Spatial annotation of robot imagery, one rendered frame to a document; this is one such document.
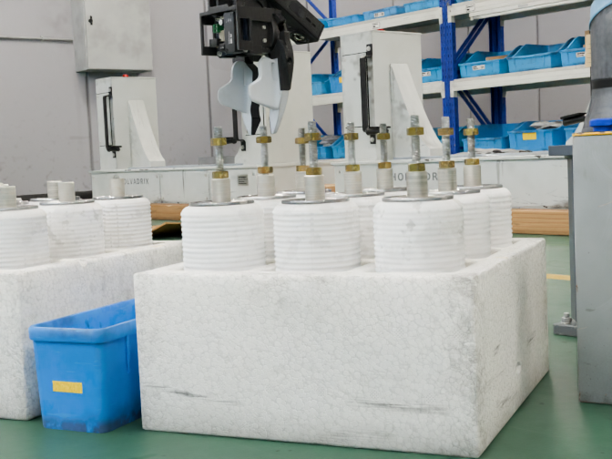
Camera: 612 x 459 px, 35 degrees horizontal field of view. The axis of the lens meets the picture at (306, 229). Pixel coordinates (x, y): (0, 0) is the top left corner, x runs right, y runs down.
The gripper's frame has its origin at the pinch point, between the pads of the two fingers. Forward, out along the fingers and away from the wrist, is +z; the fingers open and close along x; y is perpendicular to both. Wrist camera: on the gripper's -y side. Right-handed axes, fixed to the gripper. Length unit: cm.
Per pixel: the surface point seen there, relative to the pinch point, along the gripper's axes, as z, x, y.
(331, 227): 11.9, 19.5, 9.6
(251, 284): 17.6, 13.9, 16.2
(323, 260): 15.4, 19.0, 10.3
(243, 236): 12.9, 8.8, 12.6
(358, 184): 8.0, 12.1, -3.3
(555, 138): 1, -247, -491
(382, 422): 31.5, 27.1, 11.1
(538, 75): -41, -255, -484
